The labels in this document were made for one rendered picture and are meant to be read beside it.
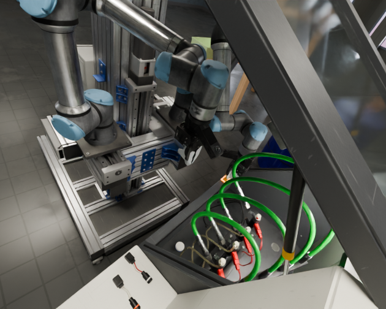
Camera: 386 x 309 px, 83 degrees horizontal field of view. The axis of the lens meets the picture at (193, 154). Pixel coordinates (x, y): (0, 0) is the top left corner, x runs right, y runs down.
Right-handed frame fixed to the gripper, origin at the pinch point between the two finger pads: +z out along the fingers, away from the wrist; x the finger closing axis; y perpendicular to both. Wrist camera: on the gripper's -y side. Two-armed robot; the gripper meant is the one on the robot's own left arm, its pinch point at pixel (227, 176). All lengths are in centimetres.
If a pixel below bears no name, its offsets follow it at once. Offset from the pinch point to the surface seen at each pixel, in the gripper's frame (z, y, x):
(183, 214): 3.0, 0.2, -33.3
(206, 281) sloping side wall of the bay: -21, 24, -56
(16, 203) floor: 98, -119, -78
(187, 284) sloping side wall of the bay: -12, 21, -57
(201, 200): 3.0, 0.5, -21.0
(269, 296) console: -47, 31, -62
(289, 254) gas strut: -49, 30, -55
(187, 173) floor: 98, -58, 62
